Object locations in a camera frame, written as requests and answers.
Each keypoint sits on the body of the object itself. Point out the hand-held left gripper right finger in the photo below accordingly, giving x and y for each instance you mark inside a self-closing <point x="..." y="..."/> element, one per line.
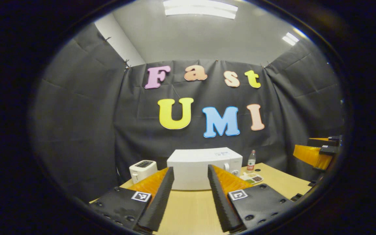
<point x="220" y="202"/>

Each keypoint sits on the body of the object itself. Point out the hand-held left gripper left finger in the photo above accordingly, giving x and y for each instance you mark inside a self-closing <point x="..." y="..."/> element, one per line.
<point x="157" y="202"/>

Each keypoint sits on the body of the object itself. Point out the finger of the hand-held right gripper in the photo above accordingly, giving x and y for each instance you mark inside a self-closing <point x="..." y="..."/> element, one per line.
<point x="325" y="141"/>
<point x="312" y="156"/>

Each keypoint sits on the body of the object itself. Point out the white microwave oven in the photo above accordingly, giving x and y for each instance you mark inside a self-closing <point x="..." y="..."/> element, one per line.
<point x="194" y="166"/>

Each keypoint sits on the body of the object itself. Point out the white toaster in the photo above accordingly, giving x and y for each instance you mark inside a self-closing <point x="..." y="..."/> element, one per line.
<point x="140" y="171"/>

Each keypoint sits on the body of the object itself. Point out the white divided dish of beans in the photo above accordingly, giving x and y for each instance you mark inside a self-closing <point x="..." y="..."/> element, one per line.
<point x="251" y="179"/>

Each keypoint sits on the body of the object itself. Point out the clear plastic water bottle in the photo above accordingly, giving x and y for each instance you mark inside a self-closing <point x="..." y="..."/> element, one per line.
<point x="251" y="164"/>

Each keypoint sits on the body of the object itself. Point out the black backdrop cloth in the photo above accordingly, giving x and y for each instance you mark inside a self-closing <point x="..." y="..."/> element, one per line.
<point x="77" y="130"/>

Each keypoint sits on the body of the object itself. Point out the small ceiling light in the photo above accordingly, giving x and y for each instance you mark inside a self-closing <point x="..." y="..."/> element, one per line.
<point x="290" y="38"/>

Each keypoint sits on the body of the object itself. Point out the large ceiling light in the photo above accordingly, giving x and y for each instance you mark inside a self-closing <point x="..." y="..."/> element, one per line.
<point x="201" y="9"/>

